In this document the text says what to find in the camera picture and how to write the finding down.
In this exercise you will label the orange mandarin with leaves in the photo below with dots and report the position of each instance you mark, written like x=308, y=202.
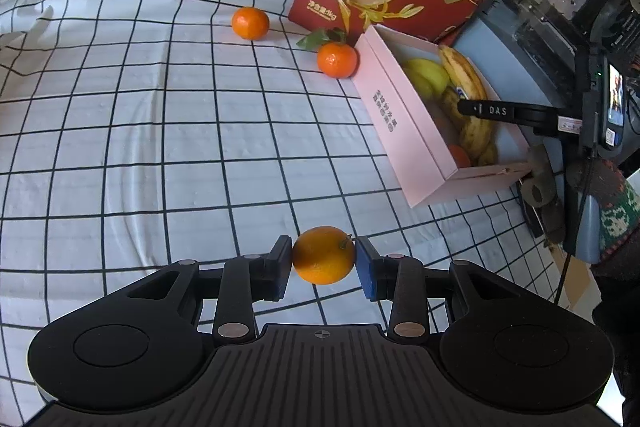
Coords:
x=459, y=155
x=337, y=59

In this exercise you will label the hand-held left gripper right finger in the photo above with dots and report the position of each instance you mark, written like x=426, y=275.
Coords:
x=366, y=272

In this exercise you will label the beige cardboard piece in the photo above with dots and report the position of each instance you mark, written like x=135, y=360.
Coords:
x=577, y=287

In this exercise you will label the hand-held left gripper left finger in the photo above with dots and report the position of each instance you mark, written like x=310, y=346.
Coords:
x=281, y=269

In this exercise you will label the green pear with stem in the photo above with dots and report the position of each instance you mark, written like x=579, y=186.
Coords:
x=435, y=74

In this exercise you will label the small orange mandarin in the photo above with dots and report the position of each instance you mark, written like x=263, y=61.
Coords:
x=324, y=255
x=250, y=23

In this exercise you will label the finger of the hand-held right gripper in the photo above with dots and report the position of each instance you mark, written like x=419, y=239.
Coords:
x=487, y=110

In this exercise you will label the person's right forearm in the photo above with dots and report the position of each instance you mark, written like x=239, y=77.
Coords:
x=617, y=212

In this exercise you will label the black white checkered sheet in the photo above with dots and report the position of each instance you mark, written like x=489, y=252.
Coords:
x=150, y=132

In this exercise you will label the person's right hand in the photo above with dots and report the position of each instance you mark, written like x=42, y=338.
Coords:
x=540, y=189

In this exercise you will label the spotted yellow banana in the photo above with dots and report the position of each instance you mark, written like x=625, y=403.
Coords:
x=480, y=144
x=465, y=72

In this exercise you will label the pink cardboard box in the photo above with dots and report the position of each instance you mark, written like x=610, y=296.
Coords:
x=400, y=127

